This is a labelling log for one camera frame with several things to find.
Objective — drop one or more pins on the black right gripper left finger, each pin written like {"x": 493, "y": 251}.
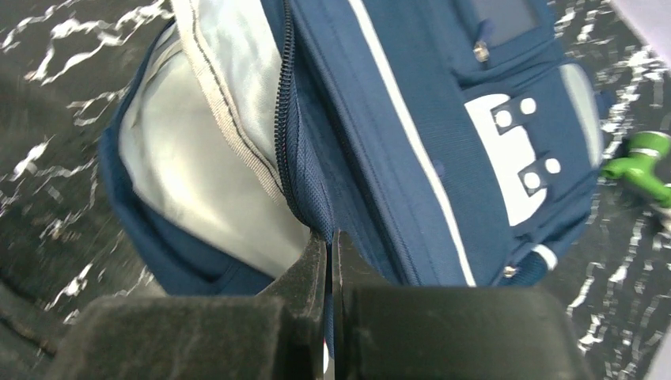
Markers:
{"x": 277, "y": 334}

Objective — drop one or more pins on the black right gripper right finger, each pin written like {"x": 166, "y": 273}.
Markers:
{"x": 388, "y": 332}

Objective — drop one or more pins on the navy blue student backpack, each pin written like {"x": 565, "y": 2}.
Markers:
{"x": 453, "y": 141}

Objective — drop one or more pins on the green tap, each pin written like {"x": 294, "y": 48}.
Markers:
{"x": 644, "y": 151}

